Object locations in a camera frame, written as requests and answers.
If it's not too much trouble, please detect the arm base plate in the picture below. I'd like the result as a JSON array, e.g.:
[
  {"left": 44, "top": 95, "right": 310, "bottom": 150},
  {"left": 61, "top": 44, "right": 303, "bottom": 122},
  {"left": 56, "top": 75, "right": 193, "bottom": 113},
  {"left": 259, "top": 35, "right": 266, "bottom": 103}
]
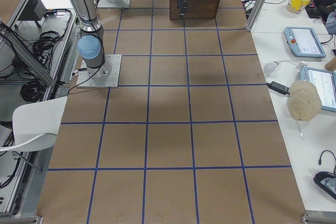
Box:
[
  {"left": 76, "top": 54, "right": 122, "bottom": 88},
  {"left": 97, "top": 0, "right": 131, "bottom": 9}
]

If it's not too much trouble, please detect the yellow popcorn paper cup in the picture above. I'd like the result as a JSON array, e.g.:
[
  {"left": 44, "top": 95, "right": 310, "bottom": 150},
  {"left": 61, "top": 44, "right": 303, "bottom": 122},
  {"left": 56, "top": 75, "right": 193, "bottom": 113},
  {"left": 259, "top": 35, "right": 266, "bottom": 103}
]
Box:
[{"left": 286, "top": 0, "right": 312, "bottom": 14}]

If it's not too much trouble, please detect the black power adapter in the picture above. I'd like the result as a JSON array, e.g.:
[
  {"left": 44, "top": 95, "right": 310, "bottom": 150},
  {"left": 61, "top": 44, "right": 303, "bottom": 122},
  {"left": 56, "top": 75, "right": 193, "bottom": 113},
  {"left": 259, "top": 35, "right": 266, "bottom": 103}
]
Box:
[{"left": 267, "top": 81, "right": 290, "bottom": 95}]

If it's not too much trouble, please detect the blue teach pendant far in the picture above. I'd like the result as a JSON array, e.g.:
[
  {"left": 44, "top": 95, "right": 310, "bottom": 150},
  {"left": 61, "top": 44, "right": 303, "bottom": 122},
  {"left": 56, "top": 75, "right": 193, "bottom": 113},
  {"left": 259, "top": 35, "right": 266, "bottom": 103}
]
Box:
[{"left": 284, "top": 27, "right": 326, "bottom": 58}]

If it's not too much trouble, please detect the cardboard tube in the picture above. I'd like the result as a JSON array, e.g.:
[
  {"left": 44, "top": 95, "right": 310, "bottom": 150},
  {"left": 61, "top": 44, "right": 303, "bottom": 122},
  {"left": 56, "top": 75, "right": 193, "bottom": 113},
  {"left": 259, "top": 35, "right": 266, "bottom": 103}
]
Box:
[{"left": 324, "top": 58, "right": 336, "bottom": 71}]

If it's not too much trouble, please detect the blue teach pendant near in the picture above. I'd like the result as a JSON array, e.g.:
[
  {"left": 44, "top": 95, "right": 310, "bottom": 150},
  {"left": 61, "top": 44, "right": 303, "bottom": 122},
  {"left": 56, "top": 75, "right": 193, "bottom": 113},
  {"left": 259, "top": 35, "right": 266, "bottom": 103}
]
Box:
[{"left": 299, "top": 67, "right": 335, "bottom": 112}]

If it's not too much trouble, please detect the dark wooden drawer box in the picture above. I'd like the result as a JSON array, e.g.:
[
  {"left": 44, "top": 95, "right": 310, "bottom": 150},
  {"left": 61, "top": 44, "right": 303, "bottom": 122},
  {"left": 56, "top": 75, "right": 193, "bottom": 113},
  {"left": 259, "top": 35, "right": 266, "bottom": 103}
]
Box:
[{"left": 170, "top": 0, "right": 220, "bottom": 20}]

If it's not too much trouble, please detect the white plastic chair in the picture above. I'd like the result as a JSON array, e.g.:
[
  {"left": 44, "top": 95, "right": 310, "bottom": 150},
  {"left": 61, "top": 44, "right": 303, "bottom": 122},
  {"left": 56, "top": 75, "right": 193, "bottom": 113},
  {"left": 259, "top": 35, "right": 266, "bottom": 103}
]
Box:
[{"left": 1, "top": 97, "right": 68, "bottom": 152}]

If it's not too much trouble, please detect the white light bulb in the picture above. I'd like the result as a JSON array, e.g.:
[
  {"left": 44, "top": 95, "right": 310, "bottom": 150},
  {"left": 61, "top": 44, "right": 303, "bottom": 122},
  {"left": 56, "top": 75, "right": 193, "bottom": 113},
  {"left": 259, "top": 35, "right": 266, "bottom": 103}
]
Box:
[{"left": 263, "top": 61, "right": 279, "bottom": 75}]

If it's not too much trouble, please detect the blue teach pendant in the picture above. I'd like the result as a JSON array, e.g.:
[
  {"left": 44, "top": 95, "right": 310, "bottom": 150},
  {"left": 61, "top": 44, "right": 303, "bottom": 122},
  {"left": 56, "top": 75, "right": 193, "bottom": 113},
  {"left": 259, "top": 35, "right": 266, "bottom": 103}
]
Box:
[
  {"left": 284, "top": 27, "right": 326, "bottom": 58},
  {"left": 299, "top": 67, "right": 335, "bottom": 112}
]

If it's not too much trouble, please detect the beige baseball cap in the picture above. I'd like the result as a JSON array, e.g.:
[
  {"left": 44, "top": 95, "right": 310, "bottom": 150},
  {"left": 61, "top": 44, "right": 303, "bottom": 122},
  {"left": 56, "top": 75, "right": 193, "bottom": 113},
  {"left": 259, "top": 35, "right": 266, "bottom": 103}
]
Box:
[{"left": 287, "top": 80, "right": 322, "bottom": 121}]

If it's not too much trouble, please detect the black glasses case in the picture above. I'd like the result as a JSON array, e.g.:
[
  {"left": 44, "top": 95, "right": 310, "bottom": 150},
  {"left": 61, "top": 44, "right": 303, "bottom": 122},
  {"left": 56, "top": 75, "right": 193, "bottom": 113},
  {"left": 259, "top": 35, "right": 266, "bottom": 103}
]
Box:
[{"left": 313, "top": 172, "right": 335, "bottom": 199}]

